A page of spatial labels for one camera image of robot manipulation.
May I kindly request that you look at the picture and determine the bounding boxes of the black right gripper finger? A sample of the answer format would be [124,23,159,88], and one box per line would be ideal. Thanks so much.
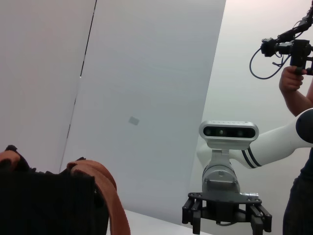
[244,203,272,235]
[181,197,207,235]

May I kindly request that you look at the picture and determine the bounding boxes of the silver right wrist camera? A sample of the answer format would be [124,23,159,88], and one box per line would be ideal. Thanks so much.
[198,120,259,150]

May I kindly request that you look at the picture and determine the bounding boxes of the operator hand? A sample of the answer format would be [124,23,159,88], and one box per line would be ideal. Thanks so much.
[279,65,305,93]

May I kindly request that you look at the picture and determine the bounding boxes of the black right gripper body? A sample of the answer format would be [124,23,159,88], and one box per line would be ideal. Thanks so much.
[187,190,262,226]

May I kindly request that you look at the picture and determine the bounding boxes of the teleoperation controller cable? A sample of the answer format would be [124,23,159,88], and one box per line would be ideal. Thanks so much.
[249,47,291,79]

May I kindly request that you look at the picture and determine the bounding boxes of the operator bare forearm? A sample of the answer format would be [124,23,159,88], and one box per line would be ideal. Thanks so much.
[279,83,313,117]

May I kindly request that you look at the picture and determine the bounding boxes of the operator in black clothes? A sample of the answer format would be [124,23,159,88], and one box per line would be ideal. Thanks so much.
[283,79,313,235]

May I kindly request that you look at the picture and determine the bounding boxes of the black food bag orange straps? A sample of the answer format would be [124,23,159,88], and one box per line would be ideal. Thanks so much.
[0,144,131,235]

